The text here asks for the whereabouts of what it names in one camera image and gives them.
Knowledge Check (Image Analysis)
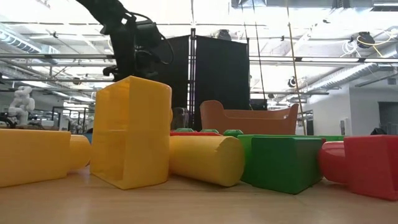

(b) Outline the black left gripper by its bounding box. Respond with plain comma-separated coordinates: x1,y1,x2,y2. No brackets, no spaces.
101,20,162,82

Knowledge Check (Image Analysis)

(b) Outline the long green four-stud block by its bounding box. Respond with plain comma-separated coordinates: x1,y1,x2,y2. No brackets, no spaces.
175,127,244,138

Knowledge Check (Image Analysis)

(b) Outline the red stud block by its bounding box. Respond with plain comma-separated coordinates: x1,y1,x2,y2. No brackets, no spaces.
317,134,398,202

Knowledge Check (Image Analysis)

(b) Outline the yellow hollow block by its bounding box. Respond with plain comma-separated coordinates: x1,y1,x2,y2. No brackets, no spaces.
90,75,174,190

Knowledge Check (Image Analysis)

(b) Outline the clear plastic bin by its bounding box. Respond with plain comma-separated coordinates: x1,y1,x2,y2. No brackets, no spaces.
172,107,190,131

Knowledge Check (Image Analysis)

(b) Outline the black partition screen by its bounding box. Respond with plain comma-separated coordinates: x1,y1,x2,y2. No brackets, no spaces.
138,28,251,130

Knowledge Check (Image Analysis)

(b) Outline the flat red block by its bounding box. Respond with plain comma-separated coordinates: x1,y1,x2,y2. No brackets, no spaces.
170,131,222,137

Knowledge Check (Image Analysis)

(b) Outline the yellow cylinder block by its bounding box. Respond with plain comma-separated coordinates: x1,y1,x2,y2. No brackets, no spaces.
169,135,246,187

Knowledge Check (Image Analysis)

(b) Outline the orange plastic bin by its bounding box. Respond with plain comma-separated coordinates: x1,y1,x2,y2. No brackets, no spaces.
200,100,299,136

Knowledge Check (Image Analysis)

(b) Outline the yellow stud block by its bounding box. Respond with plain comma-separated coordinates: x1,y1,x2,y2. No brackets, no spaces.
0,128,93,189

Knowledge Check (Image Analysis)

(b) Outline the grey horizontal beam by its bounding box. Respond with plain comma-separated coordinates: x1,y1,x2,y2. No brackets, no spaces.
0,52,398,63

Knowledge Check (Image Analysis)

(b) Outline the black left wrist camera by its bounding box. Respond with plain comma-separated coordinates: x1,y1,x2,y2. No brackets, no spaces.
135,20,162,50

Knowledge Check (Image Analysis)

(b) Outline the black hanging cable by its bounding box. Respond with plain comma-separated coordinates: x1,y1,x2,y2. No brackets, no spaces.
251,0,268,100

